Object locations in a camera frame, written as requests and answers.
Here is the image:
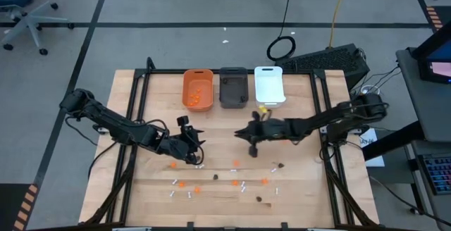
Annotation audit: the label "black computer monitor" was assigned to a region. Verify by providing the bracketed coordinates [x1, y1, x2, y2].
[412, 21, 451, 85]

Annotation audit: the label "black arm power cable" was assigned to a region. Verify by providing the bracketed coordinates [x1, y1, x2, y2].
[65, 118, 119, 181]

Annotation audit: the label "black desk support beam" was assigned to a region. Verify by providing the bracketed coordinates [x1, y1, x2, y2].
[362, 120, 426, 162]

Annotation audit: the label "power strip yellow plugs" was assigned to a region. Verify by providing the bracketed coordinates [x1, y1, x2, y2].
[359, 84, 381, 96]

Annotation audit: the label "dark grey plastic bin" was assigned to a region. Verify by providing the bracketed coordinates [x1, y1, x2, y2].
[218, 66, 249, 109]

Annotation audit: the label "orange plastic bin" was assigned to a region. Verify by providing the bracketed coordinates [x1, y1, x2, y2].
[182, 68, 214, 113]

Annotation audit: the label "black hazard striped mat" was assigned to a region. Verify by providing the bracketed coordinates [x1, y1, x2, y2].
[424, 5, 451, 33]
[0, 183, 39, 231]

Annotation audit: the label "black aluminium table frame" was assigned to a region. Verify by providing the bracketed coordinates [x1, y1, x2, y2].
[82, 56, 378, 229]

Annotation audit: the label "backlit computer keyboard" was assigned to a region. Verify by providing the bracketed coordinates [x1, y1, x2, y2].
[417, 153, 451, 196]

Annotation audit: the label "white paper sheet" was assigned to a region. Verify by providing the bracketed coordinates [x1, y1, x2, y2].
[359, 136, 385, 168]

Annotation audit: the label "black computer tower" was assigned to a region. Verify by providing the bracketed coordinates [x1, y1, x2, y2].
[274, 43, 371, 91]

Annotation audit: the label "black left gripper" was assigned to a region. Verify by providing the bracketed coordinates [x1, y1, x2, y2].
[158, 115, 207, 165]

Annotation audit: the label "white plastic bin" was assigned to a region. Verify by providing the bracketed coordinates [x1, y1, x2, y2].
[254, 65, 287, 109]

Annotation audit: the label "long yellow cable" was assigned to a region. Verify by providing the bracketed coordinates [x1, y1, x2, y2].
[328, 0, 350, 49]

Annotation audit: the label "grey desk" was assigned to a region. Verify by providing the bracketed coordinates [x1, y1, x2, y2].
[395, 46, 451, 144]

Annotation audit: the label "grey keyboard shelf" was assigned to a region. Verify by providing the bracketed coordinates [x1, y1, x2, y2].
[408, 139, 451, 231]

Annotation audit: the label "office chair base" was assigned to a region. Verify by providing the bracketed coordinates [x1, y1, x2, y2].
[0, 0, 75, 56]

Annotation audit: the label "black coiled cable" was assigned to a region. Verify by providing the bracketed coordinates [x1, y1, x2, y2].
[266, 0, 297, 62]

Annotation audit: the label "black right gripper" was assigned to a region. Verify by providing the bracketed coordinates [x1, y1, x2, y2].
[235, 111, 286, 158]

